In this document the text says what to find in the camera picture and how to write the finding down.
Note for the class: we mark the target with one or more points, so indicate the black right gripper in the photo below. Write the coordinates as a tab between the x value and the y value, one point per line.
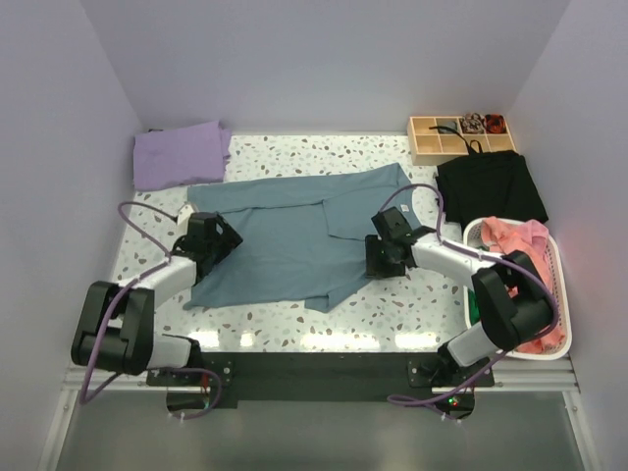
373	265

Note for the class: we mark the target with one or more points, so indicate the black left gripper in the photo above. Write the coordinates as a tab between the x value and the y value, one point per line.
228	240

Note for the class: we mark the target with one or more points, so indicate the blue t-shirt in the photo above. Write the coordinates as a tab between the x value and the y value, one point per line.
303	238

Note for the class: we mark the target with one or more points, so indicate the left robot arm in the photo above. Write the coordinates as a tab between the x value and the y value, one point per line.
115	330

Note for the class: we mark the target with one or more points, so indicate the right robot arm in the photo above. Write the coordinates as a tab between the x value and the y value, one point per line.
515	305

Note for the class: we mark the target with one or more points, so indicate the white perforated laundry basket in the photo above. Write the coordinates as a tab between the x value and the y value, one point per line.
472	237

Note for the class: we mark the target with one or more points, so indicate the folded purple t-shirt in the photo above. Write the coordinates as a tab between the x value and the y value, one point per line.
184	156

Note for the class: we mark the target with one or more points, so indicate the green garment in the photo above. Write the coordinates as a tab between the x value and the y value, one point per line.
473	308

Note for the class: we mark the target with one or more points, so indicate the wooden compartment tray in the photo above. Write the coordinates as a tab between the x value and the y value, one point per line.
435	140

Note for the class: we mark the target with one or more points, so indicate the black folded garment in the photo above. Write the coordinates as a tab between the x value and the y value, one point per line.
489	184

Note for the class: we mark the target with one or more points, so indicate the pink t-shirt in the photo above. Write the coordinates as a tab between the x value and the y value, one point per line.
532	238

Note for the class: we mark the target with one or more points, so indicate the patterned fabric scrunchie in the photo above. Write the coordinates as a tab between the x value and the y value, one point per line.
473	123

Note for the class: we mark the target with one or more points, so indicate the orange black scrunchie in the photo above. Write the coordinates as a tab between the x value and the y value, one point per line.
495	124

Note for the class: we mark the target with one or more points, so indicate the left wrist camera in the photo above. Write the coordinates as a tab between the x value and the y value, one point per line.
185	211

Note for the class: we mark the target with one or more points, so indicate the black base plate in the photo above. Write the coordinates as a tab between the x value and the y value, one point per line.
335	376

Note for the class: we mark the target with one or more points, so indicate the aluminium rail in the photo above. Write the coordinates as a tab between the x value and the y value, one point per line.
511	376

